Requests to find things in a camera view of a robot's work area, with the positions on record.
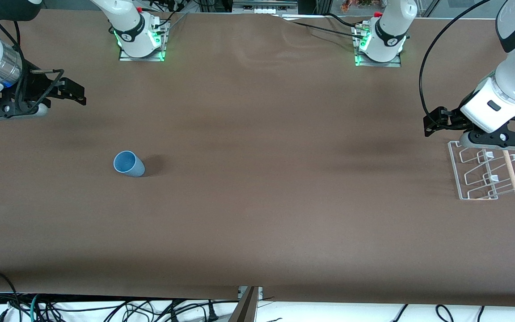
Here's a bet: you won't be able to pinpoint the blue plastic cup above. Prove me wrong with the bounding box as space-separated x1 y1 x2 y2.
114 151 145 178

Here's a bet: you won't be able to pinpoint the orange artificial flowers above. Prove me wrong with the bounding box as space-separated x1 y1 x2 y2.
340 0 376 13

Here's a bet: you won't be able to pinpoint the brown table cover sheet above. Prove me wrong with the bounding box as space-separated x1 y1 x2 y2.
0 8 515 308

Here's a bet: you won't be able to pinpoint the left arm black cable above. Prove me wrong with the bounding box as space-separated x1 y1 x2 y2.
419 0 493 130

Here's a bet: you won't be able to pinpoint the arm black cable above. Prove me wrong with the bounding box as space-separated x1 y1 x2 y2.
419 0 493 130
0 9 65 114

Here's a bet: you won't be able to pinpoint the white wire rack wooden rod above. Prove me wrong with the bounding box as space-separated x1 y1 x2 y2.
448 141 515 200

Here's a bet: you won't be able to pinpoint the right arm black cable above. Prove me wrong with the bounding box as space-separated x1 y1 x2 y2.
0 9 65 114

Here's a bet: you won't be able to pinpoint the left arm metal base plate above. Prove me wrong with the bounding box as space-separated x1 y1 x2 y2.
355 25 402 68

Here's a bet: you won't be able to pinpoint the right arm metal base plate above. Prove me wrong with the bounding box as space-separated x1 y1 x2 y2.
119 18 167 62

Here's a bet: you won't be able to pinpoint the black table cable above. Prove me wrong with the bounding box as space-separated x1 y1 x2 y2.
280 13 367 38

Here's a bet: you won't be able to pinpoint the grey metal frame panel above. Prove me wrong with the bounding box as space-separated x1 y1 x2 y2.
232 0 299 14

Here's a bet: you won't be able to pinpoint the teal floor cable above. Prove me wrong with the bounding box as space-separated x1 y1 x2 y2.
30 294 42 322

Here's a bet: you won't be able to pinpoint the aluminium table frame profile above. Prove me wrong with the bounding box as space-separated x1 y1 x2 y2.
230 286 263 322

